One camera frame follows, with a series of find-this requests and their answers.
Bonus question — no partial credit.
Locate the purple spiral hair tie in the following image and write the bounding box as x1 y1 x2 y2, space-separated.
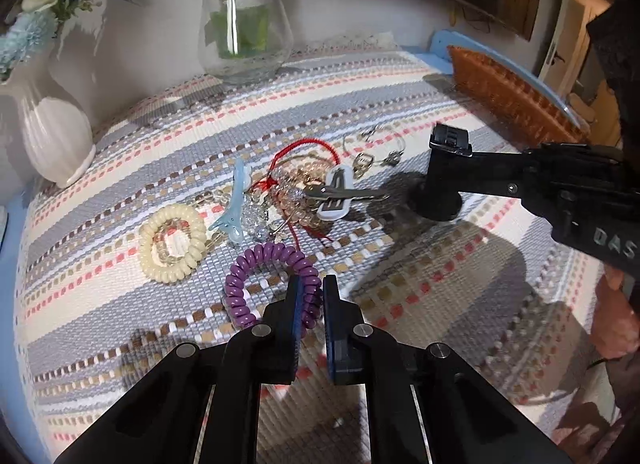
223 241 324 330

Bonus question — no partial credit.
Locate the red string bracelet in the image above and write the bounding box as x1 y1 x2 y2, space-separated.
249 139 343 245

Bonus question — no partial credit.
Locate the person's right hand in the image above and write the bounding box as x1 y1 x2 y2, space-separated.
590 265 639 359

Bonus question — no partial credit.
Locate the brown wicker basket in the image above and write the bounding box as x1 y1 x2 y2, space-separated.
447 46 589 147

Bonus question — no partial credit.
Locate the light blue hair clip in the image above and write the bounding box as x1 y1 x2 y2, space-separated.
208 158 250 245

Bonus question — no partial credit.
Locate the striped woven table mat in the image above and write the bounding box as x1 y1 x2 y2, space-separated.
14 46 613 458

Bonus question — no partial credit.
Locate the silver key with white tag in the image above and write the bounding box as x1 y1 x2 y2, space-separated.
304 165 388 222

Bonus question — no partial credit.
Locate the silver bangle with charms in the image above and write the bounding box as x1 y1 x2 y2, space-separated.
342 125 406 180

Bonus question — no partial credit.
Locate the white ribbed ceramic vase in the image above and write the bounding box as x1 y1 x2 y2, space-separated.
1 44 96 189

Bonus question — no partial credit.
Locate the green bamboo plant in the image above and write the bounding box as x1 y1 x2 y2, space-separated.
208 0 269 58

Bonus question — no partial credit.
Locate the clear glass vase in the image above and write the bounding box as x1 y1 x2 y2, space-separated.
198 0 293 84

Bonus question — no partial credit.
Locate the cream spiral hair tie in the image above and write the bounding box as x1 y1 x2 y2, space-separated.
138 203 208 286

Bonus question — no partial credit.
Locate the clear bead bracelet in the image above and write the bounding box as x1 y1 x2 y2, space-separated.
192 153 331 245

